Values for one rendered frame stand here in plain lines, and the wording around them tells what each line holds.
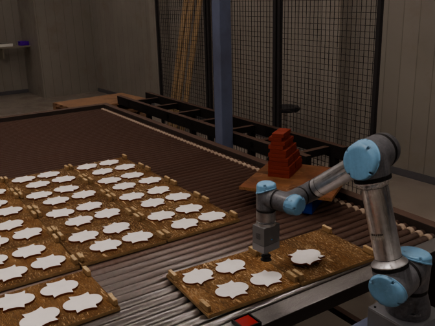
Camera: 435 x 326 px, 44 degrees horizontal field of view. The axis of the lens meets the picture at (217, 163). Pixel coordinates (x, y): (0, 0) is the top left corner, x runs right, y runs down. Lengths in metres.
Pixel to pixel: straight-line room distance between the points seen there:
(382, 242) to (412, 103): 4.62
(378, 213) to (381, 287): 0.24
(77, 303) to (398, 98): 4.94
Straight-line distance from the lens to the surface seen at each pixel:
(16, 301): 2.21
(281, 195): 1.97
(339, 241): 2.54
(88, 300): 2.12
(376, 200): 1.74
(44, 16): 12.40
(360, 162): 1.69
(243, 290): 2.11
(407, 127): 6.39
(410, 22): 6.27
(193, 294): 2.11
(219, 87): 3.98
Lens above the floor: 2.01
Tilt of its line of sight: 17 degrees down
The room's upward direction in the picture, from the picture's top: 2 degrees counter-clockwise
